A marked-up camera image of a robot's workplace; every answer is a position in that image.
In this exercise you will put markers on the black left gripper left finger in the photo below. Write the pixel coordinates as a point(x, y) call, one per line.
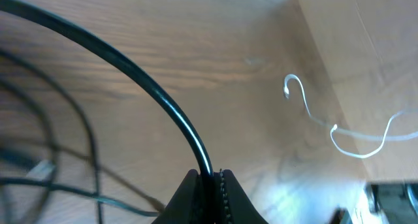
point(187, 204)

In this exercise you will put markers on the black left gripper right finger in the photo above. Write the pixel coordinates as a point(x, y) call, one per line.
point(231, 204)

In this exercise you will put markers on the wooden side panel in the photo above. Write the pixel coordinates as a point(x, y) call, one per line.
point(369, 50)

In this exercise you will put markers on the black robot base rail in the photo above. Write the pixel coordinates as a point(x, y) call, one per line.
point(382, 203)

